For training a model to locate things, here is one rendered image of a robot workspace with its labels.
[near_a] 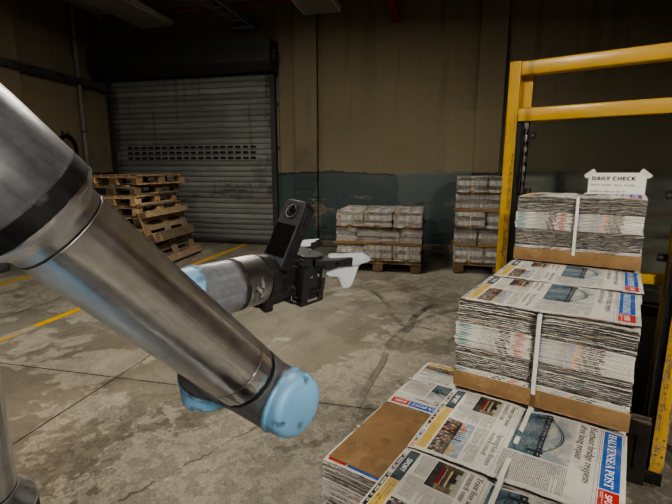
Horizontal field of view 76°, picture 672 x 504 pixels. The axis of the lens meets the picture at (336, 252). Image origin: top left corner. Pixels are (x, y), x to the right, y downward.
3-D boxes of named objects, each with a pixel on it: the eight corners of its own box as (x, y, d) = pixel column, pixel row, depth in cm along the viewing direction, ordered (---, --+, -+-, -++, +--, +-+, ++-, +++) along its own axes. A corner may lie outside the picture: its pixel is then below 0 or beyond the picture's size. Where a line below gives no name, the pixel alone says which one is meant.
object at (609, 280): (492, 277, 129) (492, 274, 129) (512, 261, 153) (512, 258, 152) (643, 297, 109) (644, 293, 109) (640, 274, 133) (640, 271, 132)
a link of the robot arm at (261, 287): (219, 252, 63) (256, 267, 58) (244, 248, 66) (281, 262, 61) (218, 300, 65) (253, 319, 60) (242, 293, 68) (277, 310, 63)
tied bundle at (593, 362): (450, 386, 111) (455, 300, 106) (483, 348, 135) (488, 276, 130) (627, 437, 90) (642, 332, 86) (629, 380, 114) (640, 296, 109)
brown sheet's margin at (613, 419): (451, 384, 111) (452, 368, 110) (483, 346, 134) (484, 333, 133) (629, 434, 90) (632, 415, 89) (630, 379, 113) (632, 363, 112)
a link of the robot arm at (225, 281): (149, 330, 56) (143, 266, 55) (219, 309, 65) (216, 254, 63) (182, 345, 52) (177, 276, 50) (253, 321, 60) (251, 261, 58)
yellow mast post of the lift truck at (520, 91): (484, 418, 226) (509, 61, 193) (489, 411, 233) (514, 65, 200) (502, 424, 221) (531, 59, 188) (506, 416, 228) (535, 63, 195)
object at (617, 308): (459, 301, 106) (460, 296, 106) (491, 277, 130) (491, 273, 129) (641, 331, 86) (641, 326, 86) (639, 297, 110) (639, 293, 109)
